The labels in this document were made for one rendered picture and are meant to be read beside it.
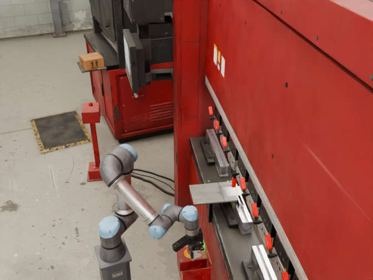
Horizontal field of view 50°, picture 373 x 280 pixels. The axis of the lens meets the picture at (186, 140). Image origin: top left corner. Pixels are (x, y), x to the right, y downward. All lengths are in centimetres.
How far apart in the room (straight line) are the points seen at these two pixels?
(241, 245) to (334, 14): 149
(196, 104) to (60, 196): 178
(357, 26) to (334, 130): 30
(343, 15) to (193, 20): 181
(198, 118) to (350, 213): 210
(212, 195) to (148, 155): 222
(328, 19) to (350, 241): 60
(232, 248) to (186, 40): 143
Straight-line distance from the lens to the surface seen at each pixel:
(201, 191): 245
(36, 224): 391
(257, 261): 212
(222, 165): 273
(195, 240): 216
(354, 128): 111
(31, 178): 448
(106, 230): 224
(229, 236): 236
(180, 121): 311
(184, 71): 294
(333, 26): 117
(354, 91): 111
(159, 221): 199
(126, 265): 242
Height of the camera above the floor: 254
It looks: 32 degrees down
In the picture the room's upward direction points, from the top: straight up
